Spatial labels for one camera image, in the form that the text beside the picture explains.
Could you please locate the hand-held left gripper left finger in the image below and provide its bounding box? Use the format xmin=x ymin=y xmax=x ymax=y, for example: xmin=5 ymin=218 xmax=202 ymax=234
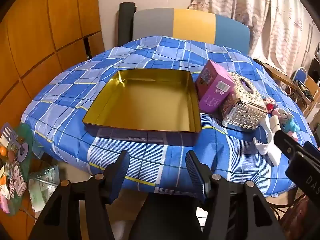
xmin=31 ymin=151 xmax=130 ymax=240

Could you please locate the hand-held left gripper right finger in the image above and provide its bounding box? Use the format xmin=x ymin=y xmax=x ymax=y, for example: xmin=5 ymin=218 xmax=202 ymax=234
xmin=185 ymin=151 xmax=287 ymax=240

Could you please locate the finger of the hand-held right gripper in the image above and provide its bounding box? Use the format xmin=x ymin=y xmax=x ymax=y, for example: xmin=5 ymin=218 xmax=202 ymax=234
xmin=303 ymin=141 xmax=320 ymax=157
xmin=274 ymin=130 xmax=304 ymax=160

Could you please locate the gold metal tin box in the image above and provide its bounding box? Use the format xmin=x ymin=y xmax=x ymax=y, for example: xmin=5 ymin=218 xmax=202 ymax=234
xmin=82 ymin=69 xmax=202 ymax=147

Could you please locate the black chair seat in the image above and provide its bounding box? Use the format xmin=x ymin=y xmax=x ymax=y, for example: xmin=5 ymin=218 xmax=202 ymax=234
xmin=130 ymin=192 xmax=203 ymax=240

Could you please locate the silver ornate tissue box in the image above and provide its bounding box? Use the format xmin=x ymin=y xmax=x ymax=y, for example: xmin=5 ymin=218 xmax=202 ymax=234
xmin=220 ymin=72 xmax=267 ymax=131

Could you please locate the black tool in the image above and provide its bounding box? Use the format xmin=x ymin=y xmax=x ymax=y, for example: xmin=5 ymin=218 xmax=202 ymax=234
xmin=296 ymin=80 xmax=313 ymax=102

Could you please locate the wooden side desk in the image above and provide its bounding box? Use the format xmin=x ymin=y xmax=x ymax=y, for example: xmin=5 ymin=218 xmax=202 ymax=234
xmin=252 ymin=58 xmax=320 ymax=120

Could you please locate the blue folding chair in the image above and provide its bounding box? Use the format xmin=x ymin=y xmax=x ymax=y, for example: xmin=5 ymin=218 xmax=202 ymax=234
xmin=290 ymin=67 xmax=308 ymax=87

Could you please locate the clear plastic bag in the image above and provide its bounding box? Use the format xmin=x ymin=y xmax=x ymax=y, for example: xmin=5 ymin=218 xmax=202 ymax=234
xmin=28 ymin=164 xmax=61 ymax=212

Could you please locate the purple cardboard box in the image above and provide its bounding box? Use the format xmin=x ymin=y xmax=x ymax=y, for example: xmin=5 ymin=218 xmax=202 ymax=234
xmin=195 ymin=59 xmax=237 ymax=114

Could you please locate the blue plaid tablecloth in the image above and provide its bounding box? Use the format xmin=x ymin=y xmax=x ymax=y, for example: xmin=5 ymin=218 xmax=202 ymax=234
xmin=20 ymin=35 xmax=318 ymax=198

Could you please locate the purple plastic utensil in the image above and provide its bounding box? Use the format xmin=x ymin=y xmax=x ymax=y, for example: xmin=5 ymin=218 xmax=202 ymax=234
xmin=1 ymin=123 xmax=29 ymax=165

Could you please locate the green glass side table clutter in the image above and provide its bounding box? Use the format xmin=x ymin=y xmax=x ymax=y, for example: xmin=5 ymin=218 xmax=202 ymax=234
xmin=0 ymin=122 xmax=34 ymax=217

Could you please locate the photo printed packet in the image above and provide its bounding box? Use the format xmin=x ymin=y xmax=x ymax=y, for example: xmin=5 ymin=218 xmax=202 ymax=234
xmin=7 ymin=157 xmax=27 ymax=198

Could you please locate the printed cream curtain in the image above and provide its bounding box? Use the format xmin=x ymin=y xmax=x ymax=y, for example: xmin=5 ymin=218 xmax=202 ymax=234
xmin=187 ymin=0 xmax=313 ymax=80

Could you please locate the grey yellow blue chair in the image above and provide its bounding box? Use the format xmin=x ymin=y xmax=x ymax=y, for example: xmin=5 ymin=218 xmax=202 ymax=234
xmin=132 ymin=8 xmax=250 ymax=55

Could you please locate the black rolled mat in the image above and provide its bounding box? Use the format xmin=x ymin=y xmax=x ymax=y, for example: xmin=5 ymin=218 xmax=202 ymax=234
xmin=117 ymin=2 xmax=136 ymax=47

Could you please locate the wooden wardrobe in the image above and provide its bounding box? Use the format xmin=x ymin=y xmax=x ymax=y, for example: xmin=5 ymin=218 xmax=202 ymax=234
xmin=0 ymin=0 xmax=105 ymax=130

